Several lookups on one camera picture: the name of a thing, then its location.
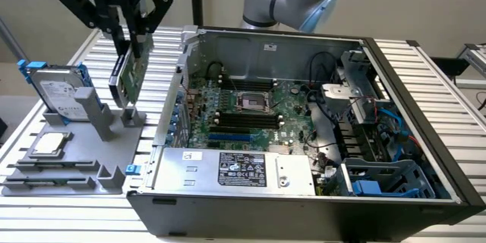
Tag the green graphics card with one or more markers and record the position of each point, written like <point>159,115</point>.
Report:
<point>131,80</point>

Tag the black RAM slot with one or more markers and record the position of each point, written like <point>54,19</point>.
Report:
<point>248,119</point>
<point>248,115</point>
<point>248,123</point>
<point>247,82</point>
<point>248,126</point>
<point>247,78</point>

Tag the blue expansion slot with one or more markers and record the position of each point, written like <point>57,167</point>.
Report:
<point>229,138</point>

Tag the short black expansion slot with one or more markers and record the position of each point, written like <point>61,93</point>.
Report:
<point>223,144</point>

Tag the hard disk with blue carrier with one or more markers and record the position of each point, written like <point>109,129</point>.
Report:
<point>60,92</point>

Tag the CPU socket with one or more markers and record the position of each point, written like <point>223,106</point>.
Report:
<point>253,101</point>

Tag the round coin battery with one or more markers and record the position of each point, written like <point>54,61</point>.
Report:
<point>295,90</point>

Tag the silver CPU chip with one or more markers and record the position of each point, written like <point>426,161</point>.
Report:
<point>50,143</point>

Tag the green motherboard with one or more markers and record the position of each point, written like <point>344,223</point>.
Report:
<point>288,112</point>

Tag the grey plastic parts rack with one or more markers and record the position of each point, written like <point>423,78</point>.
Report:
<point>78,152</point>

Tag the green RAM stick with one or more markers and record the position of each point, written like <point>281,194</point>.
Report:
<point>52,165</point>
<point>45,182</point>

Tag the blue case latch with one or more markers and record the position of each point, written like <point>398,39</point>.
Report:
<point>132,169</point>

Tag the silver chipset heat sink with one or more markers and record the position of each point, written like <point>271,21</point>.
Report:
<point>280,149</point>

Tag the silver power supply unit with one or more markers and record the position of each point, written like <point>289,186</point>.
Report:
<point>212,172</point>

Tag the black open PC case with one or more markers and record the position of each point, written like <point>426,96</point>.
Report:
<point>303,217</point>

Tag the aluminium side table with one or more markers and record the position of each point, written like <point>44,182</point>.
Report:
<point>470,63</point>

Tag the blue disk bay latch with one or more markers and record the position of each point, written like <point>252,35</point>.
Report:
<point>366,189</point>

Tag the grey disk bay cage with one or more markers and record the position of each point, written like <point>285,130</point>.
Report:
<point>402,174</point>

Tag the aluminium frame post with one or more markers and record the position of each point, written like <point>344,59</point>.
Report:
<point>10,38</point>

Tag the silver metal drive bracket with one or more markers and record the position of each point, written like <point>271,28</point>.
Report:
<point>337,92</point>

